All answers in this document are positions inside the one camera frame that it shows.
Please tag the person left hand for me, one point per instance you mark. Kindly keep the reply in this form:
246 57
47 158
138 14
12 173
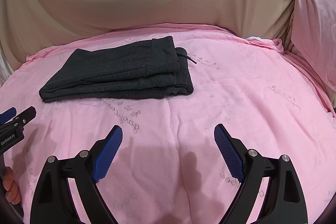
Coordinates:
12 190

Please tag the pink bed quilt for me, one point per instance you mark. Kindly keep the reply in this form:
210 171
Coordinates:
168 168

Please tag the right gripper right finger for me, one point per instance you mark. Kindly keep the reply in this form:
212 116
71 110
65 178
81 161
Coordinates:
284 201

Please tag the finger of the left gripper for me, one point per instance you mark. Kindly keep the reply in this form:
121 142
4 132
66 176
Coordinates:
8 115
26 116

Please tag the dark grey pants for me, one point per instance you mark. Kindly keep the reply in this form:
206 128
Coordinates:
147 69

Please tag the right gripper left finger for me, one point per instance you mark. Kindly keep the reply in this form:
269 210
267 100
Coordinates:
53 202

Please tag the pink pillow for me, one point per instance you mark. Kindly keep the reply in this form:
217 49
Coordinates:
313 35

